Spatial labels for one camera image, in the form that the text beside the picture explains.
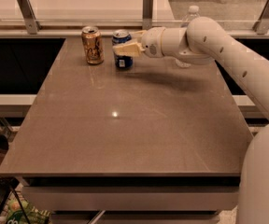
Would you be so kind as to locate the left metal glass bracket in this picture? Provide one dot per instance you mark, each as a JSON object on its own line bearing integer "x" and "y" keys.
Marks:
{"x": 31, "y": 24}

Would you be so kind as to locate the green snack bag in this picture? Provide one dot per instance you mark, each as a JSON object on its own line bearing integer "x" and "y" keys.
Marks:
{"x": 23, "y": 212}

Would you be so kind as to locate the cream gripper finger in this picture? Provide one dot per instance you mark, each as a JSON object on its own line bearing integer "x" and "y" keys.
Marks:
{"x": 137, "y": 34}
{"x": 131, "y": 48}

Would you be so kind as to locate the metal glass bracket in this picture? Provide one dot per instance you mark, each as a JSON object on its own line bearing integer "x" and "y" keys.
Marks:
{"x": 31, "y": 24}
{"x": 147, "y": 14}
{"x": 261, "y": 26}

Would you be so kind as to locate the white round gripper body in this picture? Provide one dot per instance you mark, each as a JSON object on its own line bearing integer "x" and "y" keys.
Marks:
{"x": 152, "y": 42}

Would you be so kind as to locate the orange soda can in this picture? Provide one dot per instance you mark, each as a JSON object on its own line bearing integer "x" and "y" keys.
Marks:
{"x": 92, "y": 44}

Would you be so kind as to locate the middle metal glass bracket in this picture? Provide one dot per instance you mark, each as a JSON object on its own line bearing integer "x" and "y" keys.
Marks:
{"x": 147, "y": 14}

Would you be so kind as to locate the clear plastic water bottle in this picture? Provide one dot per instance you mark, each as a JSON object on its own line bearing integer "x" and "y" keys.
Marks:
{"x": 193, "y": 12}

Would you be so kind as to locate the right metal glass bracket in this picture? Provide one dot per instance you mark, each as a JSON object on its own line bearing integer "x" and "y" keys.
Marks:
{"x": 261, "y": 26}

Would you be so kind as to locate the blue pepsi can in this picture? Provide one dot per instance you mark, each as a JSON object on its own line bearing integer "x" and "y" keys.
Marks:
{"x": 122, "y": 36}

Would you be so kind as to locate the glass railing panel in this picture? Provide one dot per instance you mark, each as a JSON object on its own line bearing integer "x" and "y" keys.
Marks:
{"x": 241, "y": 13}

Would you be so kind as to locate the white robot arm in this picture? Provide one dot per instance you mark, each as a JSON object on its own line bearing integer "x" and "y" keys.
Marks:
{"x": 201, "y": 41}

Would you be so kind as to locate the grey cabinet drawer front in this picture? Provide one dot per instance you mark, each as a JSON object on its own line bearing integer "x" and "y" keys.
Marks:
{"x": 132, "y": 198}

